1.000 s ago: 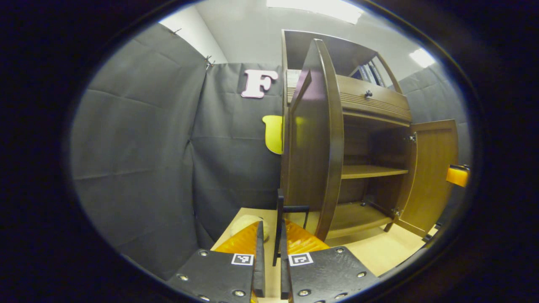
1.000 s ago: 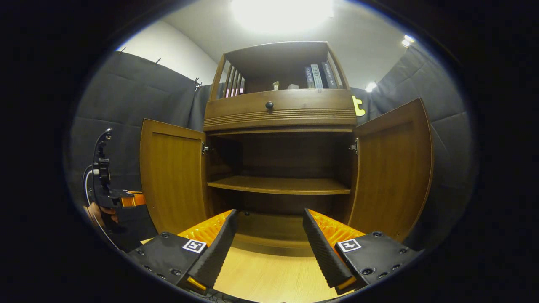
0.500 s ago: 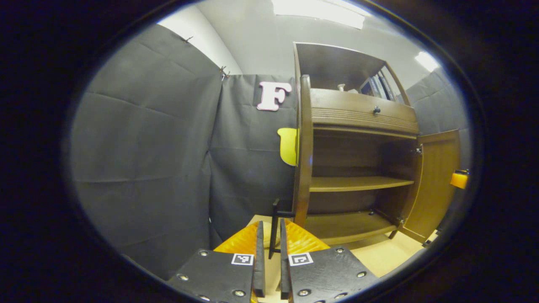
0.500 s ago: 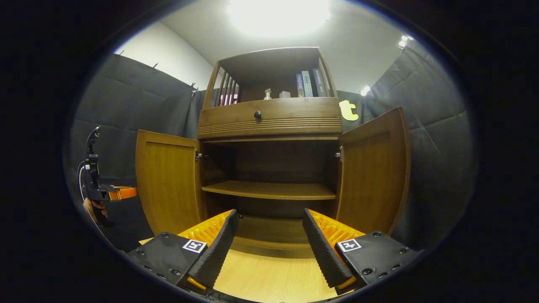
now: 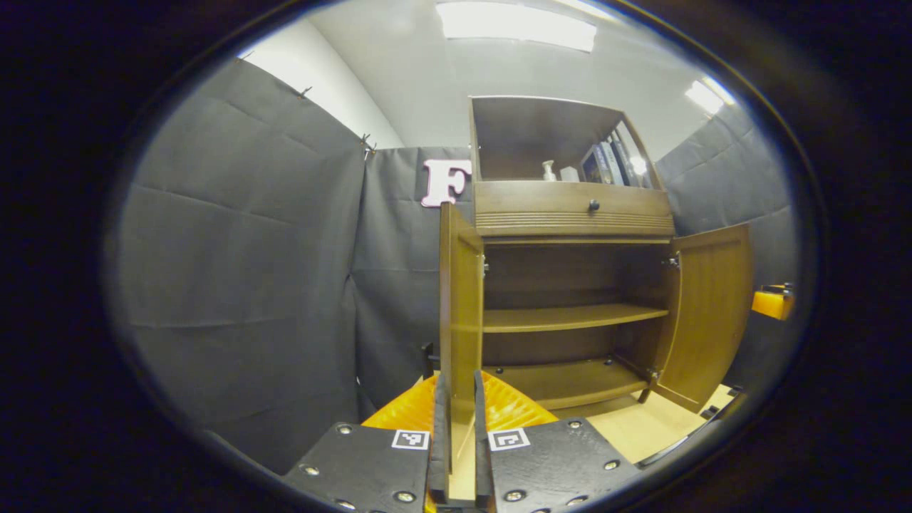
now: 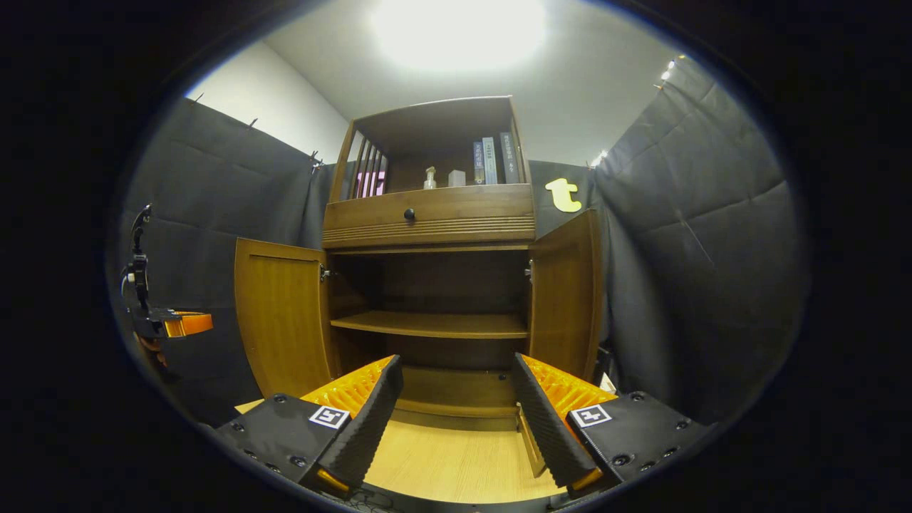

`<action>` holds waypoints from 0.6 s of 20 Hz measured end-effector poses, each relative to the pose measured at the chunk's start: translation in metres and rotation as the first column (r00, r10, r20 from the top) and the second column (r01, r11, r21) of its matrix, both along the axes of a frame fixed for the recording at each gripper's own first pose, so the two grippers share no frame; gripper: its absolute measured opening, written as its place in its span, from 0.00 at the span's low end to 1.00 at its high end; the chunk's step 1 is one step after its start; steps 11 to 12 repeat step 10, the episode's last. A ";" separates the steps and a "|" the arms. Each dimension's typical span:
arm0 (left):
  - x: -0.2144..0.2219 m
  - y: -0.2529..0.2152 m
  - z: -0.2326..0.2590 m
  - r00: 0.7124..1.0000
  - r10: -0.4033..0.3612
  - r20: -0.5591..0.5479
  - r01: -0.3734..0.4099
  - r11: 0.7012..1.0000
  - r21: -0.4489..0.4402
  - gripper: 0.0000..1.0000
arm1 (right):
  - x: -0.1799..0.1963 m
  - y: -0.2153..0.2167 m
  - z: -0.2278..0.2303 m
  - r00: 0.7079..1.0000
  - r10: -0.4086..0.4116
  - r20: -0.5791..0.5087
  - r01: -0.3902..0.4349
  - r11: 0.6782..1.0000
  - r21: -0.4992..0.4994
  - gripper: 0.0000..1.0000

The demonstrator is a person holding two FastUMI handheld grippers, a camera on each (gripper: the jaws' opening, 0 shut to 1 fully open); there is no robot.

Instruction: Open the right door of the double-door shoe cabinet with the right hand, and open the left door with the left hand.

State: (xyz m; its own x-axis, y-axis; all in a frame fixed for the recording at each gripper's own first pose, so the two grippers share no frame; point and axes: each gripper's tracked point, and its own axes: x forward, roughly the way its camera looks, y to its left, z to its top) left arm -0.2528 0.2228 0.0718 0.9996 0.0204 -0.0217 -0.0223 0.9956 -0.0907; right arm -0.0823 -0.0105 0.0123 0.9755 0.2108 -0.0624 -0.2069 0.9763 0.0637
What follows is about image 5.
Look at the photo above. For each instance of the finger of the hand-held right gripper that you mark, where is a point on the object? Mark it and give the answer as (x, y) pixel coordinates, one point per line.
(771, 305)

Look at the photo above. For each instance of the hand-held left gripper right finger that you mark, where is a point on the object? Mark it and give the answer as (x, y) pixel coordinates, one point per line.
(481, 463)

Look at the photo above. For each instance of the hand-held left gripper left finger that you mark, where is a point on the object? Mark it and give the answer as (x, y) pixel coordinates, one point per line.
(439, 463)

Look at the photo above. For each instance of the wooden shoe cabinet door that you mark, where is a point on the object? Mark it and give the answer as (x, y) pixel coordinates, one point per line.
(705, 313)
(462, 320)

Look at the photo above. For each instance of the brown wooden shoe cabinet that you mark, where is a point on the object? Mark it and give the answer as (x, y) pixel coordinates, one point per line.
(570, 317)

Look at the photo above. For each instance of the wooden cabinet drawer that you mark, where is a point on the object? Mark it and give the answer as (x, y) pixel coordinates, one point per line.
(534, 206)

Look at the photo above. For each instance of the grey book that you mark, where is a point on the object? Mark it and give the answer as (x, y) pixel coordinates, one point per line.
(614, 167)

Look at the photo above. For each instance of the small ceiling light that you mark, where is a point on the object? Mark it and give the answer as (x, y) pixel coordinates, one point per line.
(707, 96)

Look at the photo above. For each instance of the dark blue book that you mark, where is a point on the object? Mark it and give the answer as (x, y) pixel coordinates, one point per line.
(595, 167)

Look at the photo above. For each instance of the small white box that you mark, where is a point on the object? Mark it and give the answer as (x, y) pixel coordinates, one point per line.
(569, 174)

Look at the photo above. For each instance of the white pump bottle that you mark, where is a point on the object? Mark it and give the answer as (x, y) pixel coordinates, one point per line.
(548, 170)

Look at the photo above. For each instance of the black backdrop cloth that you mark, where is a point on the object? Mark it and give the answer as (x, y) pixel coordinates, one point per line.
(235, 249)

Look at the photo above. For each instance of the metal cloth clip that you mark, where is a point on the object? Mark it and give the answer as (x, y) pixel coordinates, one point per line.
(367, 144)
(305, 92)

